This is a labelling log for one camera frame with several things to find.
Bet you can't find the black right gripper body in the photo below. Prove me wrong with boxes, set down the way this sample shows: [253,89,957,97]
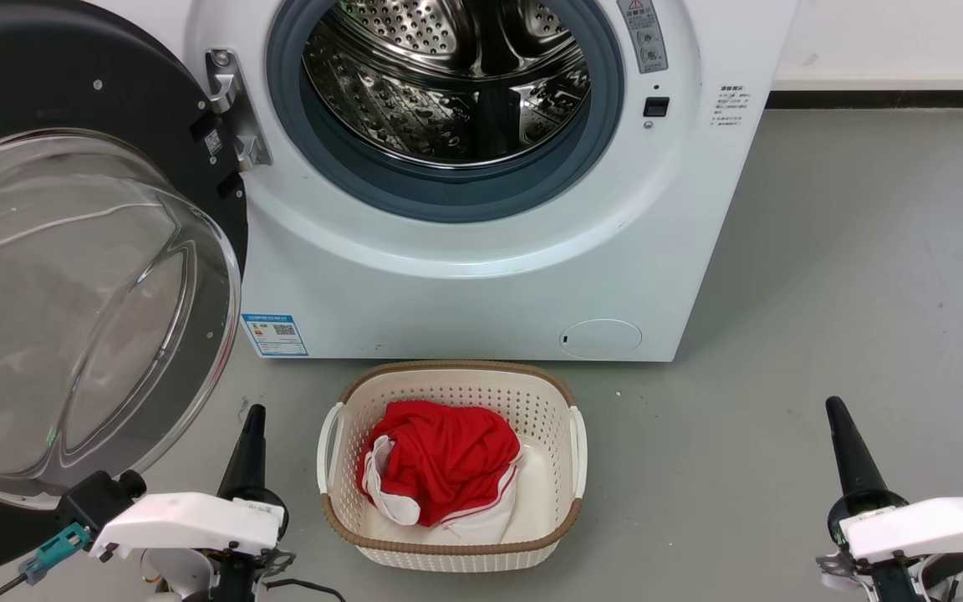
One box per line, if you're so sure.
[816,492,963,602]

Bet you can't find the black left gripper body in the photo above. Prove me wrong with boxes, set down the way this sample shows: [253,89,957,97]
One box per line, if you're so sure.
[142,499,295,602]

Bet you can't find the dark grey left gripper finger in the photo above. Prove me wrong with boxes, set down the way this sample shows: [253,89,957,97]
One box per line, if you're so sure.
[243,405,270,500]
[217,405,259,496]

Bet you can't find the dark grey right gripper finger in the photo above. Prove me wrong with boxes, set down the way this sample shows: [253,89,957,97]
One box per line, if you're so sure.
[826,396,863,501]
[834,396,889,494]

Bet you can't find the black round glass washer door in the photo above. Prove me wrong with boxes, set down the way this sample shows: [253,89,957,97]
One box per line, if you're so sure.
[0,0,249,584]

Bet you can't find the white front-load washing machine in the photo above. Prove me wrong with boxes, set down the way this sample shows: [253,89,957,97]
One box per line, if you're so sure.
[84,0,801,363]

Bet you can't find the silver metal door hinge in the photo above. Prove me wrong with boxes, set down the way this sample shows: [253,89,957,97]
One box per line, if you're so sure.
[204,48,273,173]

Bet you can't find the blue energy label sticker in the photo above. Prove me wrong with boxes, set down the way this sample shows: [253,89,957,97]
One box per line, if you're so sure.
[241,314,309,358]

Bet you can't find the red and white garment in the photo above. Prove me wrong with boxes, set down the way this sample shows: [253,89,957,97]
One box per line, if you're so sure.
[356,400,522,544]

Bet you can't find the round white filter cover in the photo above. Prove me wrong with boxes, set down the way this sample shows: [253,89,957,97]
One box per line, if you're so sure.
[559,319,643,361]

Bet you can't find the cream perforated laundry basket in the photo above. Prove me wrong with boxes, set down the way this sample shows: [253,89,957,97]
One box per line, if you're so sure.
[317,360,589,574]

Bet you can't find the black text sticker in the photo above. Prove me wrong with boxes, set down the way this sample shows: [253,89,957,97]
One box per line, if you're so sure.
[713,84,747,128]

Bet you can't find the grey warning sticker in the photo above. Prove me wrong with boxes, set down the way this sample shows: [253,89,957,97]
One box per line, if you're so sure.
[617,0,670,75]

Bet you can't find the teal cable connector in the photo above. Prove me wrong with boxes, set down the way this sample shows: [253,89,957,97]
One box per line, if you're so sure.
[19,522,92,586]

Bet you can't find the thick white floor cable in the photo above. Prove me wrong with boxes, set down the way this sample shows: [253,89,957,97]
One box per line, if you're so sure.
[0,201,171,262]

